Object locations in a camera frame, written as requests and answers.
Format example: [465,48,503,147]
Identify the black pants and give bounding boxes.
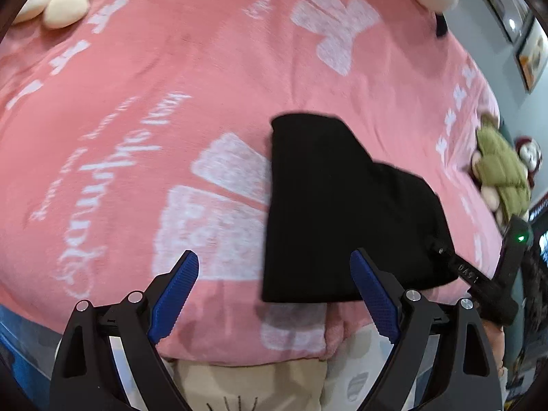
[261,113,457,303]

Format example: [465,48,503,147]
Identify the beige printed bed sheet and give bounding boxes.
[175,324,393,411]

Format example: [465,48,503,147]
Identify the green dressed plush doll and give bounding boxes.
[470,112,531,229]

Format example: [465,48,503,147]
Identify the red white plush toy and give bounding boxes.
[514,136,543,188]

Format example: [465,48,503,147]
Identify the pink blanket white bows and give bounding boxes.
[1,0,501,365]

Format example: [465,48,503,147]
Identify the framed wall picture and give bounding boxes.
[516,18,547,93]

